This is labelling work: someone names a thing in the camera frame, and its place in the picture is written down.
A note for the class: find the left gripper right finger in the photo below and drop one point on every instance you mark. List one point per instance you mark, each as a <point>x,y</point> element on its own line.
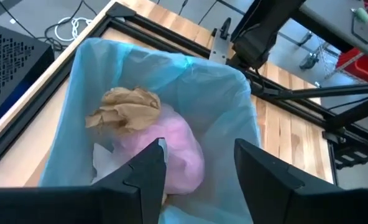
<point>296,199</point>

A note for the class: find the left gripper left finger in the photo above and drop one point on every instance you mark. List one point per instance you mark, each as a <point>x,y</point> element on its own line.
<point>109,205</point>

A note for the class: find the white paper scrap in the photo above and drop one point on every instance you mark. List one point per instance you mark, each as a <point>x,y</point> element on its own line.
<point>104,165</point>

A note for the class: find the pink plastic bag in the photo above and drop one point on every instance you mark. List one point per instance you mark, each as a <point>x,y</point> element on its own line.
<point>177,149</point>

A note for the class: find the brown paper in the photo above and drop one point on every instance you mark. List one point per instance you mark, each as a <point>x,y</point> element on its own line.
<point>131,109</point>

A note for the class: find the blue trash bag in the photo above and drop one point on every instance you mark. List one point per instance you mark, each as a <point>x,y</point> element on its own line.
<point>215,102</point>

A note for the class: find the red storage bin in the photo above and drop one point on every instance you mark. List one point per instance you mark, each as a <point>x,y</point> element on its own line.
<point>367,67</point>

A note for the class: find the black perforated floor panel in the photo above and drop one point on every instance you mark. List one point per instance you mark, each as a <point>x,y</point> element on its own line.
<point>10,62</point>

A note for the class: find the grey desk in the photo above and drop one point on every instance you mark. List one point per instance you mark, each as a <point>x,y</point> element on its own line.
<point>333,21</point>

